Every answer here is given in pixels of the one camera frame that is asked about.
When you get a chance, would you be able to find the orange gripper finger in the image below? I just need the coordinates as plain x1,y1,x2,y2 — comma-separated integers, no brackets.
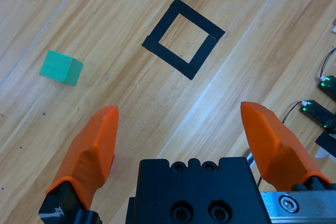
240,100,333,193
38,105,120,224

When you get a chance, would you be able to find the green wooden cube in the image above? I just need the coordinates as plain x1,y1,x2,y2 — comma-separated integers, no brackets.
39,49,84,87

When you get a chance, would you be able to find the green circuit board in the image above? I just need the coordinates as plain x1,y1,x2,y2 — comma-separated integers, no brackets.
318,74,336,97
300,99,336,131

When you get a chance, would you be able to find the black tape square outline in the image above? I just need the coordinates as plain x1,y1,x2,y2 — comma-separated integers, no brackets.
141,0,226,81

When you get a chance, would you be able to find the thin black board cable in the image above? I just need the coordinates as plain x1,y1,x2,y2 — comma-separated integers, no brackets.
282,101,304,124
319,47,336,79

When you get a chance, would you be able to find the black and white bracket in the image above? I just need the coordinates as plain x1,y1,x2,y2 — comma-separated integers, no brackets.
314,131,336,161

